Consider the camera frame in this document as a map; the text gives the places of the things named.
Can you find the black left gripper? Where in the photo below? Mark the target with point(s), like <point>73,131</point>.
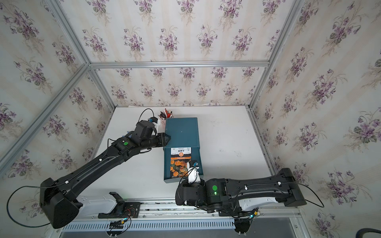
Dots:
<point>162,139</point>

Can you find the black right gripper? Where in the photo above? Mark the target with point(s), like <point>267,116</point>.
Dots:
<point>183,185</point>

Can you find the orange flower seed bag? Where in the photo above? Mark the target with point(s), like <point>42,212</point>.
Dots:
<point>179,158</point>

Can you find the teal top drawer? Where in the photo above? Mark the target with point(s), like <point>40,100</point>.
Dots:
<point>195,157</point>

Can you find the teal drawer cabinet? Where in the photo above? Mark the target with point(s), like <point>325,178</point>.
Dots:
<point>183,132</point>

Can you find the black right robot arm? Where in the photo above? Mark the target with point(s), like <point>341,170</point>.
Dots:
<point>240,198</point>

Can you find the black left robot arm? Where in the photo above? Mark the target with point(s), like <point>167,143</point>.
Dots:
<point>58,198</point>

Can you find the pink pen cup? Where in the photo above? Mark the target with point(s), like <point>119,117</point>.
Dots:
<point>162,124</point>

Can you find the red pen in cup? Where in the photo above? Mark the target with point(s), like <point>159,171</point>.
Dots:
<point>168,114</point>

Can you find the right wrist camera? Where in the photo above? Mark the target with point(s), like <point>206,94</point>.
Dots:
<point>193,174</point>

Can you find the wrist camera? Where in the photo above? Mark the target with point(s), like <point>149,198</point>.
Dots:
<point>193,174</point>
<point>154,121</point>

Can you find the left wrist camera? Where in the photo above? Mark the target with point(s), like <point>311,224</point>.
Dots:
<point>154,121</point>

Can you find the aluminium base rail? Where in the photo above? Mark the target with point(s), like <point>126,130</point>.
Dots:
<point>166,209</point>

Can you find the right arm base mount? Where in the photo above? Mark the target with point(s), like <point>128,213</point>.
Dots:
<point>246,207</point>

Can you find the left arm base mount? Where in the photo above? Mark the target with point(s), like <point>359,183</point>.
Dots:
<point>113,208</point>

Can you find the white slotted cable duct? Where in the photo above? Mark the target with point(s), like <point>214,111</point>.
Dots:
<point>152,225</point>

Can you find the aluminium frame back bar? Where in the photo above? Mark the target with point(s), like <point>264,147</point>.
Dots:
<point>179,64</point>

